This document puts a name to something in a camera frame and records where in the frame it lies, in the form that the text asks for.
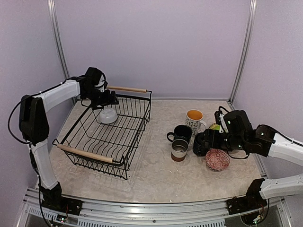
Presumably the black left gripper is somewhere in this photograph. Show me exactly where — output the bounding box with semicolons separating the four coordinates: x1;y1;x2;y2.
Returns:
83;87;119;110

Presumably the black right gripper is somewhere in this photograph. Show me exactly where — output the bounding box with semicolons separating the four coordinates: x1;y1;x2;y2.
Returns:
198;128;247;150

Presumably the dark blue cup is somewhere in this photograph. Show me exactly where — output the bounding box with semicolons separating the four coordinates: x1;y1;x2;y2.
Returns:
192;132;210;157

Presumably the green plastic plate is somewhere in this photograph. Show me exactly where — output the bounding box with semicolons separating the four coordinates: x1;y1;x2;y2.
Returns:
210;124;221;131

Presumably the white grey ceramic bowl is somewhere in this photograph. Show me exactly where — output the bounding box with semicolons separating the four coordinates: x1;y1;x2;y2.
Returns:
98;107;118;124

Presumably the blue white patterned bowl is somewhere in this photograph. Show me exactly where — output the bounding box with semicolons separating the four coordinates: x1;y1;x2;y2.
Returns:
205;148;230;172

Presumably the white floral patterned mug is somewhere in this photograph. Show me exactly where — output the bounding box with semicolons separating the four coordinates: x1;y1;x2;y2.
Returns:
186;109;208;136

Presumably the dark green mug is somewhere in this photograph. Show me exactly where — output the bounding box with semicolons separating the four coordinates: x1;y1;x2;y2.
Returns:
167;125;192;144

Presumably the brown white small cup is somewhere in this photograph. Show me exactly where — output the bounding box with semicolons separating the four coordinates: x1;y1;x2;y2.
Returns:
171;139;189;162

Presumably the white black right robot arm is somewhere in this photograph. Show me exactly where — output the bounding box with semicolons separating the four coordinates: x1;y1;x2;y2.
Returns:
202;110;303;210

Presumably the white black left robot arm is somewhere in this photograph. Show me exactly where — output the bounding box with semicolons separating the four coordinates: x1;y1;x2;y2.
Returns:
16;67;118;210

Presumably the black wire dish rack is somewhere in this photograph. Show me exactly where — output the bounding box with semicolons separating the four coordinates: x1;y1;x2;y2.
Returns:
53;90;152;180

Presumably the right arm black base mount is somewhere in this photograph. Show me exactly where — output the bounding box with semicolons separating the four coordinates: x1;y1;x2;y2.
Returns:
226;196;267;215

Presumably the aluminium front frame rail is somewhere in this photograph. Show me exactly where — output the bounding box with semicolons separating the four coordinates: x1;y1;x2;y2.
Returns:
18;192;292;227

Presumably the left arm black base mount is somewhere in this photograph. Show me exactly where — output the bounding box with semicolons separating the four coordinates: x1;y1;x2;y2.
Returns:
42;197;83;216

